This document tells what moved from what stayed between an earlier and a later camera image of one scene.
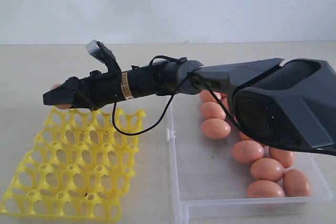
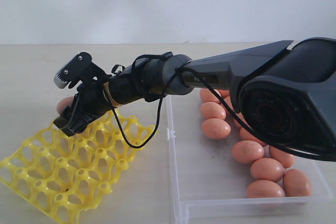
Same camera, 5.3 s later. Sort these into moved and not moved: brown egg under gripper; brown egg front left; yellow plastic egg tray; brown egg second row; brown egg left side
Moved: yellow plastic egg tray
Not moved: brown egg front left; brown egg under gripper; brown egg second row; brown egg left side
